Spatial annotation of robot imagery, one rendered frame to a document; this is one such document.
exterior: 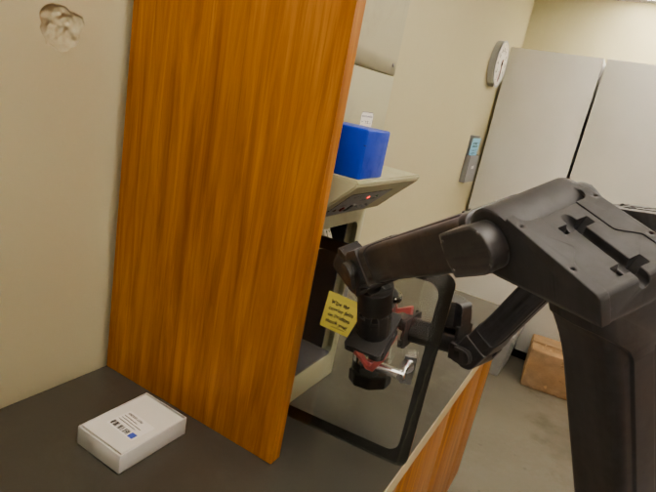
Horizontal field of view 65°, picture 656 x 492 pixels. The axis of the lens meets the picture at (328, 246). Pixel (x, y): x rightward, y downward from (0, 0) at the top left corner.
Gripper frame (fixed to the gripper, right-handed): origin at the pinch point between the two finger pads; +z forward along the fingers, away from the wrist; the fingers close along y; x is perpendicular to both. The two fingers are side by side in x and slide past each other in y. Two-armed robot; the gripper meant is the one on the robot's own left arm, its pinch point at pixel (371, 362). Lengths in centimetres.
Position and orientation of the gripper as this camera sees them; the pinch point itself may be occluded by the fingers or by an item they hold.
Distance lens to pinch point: 96.1
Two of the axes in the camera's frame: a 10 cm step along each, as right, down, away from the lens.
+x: 8.9, 2.8, -3.7
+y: -4.6, 5.8, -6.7
